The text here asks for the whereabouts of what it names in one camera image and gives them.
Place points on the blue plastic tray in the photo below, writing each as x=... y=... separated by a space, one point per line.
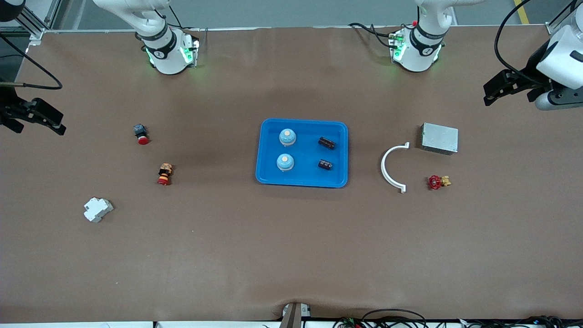
x=305 y=155

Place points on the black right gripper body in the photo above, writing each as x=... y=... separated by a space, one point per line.
x=8 y=108

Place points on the red orange push button switch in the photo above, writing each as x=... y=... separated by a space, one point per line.
x=164 y=175

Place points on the aluminium frame profile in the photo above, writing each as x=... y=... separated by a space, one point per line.
x=551 y=28
x=34 y=27

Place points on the red mushroom stop button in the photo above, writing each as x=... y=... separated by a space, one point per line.
x=141 y=133

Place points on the white circuit breaker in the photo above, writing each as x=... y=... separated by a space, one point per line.
x=96 y=209

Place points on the blue call bell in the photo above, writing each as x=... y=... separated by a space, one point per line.
x=285 y=162
x=288 y=136

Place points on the grey metal table bracket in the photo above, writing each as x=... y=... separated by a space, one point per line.
x=294 y=316

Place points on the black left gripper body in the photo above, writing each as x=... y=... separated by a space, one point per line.
x=531 y=74

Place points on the dark brown electrolytic capacitor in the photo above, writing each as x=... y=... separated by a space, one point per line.
x=326 y=143

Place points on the brown table mat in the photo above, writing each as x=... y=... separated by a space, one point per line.
x=291 y=250

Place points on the black electrolytic capacitor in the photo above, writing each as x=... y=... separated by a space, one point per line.
x=324 y=165

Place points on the silver metal power supply box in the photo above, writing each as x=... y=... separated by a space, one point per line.
x=439 y=138

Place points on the white table edge rail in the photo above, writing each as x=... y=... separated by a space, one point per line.
x=68 y=325

